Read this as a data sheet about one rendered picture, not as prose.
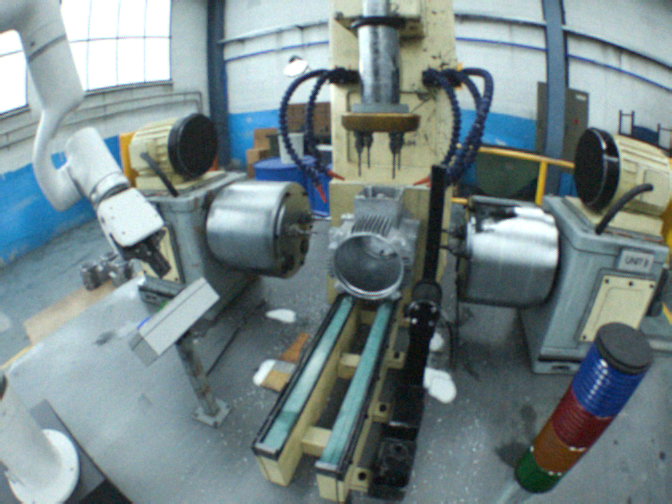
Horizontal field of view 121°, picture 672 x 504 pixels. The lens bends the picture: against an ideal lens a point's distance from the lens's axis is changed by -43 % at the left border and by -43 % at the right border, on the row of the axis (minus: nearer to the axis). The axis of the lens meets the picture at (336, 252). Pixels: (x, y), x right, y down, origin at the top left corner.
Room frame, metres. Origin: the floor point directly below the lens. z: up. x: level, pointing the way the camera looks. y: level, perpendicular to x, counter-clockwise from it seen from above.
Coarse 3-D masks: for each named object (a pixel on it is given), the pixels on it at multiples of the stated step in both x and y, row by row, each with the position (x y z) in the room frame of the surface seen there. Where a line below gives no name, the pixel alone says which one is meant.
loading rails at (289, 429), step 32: (352, 320) 0.63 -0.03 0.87; (384, 320) 0.56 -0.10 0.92; (320, 352) 0.47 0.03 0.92; (384, 352) 0.46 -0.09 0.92; (288, 384) 0.38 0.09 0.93; (320, 384) 0.42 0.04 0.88; (352, 384) 0.38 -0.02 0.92; (288, 416) 0.31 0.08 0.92; (352, 416) 0.31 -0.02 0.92; (384, 416) 0.38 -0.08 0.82; (256, 448) 0.25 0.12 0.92; (288, 448) 0.27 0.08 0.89; (320, 448) 0.30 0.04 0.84; (352, 448) 0.25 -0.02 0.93; (288, 480) 0.24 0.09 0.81; (320, 480) 0.21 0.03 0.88; (352, 480) 0.24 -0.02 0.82
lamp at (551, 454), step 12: (540, 432) 0.13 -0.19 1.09; (552, 432) 0.12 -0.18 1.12; (540, 444) 0.12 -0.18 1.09; (552, 444) 0.11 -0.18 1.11; (564, 444) 0.10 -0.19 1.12; (540, 456) 0.11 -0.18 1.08; (552, 456) 0.10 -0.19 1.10; (564, 456) 0.09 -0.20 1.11; (576, 456) 0.08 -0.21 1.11; (552, 468) 0.09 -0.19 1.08; (564, 468) 0.09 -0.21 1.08
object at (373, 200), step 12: (360, 192) 0.76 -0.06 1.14; (372, 192) 0.82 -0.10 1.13; (384, 192) 0.81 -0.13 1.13; (396, 192) 0.79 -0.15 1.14; (360, 204) 0.71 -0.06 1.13; (372, 204) 0.70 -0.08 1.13; (384, 204) 0.69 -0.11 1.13; (396, 204) 0.69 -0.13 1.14; (360, 216) 0.71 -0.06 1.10; (372, 216) 0.70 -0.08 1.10; (384, 216) 0.69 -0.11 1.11; (396, 216) 0.69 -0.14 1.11; (396, 228) 0.69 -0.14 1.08
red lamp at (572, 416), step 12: (564, 396) 0.13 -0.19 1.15; (564, 408) 0.12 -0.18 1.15; (576, 408) 0.11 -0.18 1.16; (552, 420) 0.13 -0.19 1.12; (564, 420) 0.11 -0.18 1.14; (576, 420) 0.10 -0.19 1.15; (588, 420) 0.09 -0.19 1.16; (600, 420) 0.09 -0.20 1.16; (612, 420) 0.08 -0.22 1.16; (564, 432) 0.10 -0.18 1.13; (576, 432) 0.10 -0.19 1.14; (588, 432) 0.09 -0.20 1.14; (600, 432) 0.08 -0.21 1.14; (576, 444) 0.09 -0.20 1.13; (588, 444) 0.08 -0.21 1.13
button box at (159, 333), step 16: (192, 288) 0.44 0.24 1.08; (208, 288) 0.46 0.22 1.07; (176, 304) 0.39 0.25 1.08; (192, 304) 0.41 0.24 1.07; (208, 304) 0.44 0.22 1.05; (160, 320) 0.35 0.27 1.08; (176, 320) 0.37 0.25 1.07; (192, 320) 0.39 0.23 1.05; (144, 336) 0.31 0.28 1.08; (160, 336) 0.33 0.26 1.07; (176, 336) 0.35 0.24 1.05; (144, 352) 0.31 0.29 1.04; (160, 352) 0.31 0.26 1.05
